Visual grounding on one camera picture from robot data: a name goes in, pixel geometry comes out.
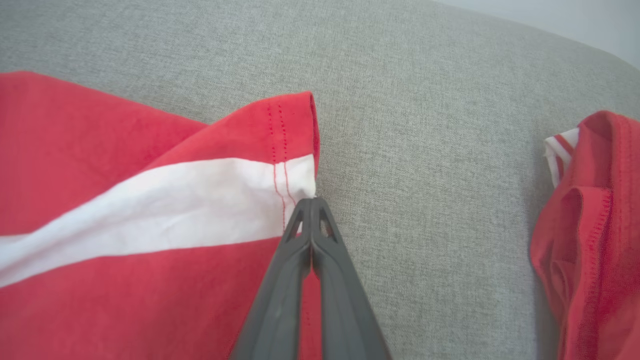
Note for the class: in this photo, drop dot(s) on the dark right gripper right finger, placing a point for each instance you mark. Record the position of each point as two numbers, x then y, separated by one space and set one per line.
345 310

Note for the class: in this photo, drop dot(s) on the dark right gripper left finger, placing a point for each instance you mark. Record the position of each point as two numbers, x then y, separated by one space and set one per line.
277 310

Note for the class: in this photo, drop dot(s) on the red shorts with white band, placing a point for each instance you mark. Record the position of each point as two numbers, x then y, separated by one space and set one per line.
125 210

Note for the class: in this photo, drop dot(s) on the red Bulls 23 jersey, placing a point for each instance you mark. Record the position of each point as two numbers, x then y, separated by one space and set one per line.
595 250

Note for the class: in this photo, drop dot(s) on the grey fabric sofa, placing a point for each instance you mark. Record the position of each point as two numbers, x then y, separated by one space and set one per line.
425 150

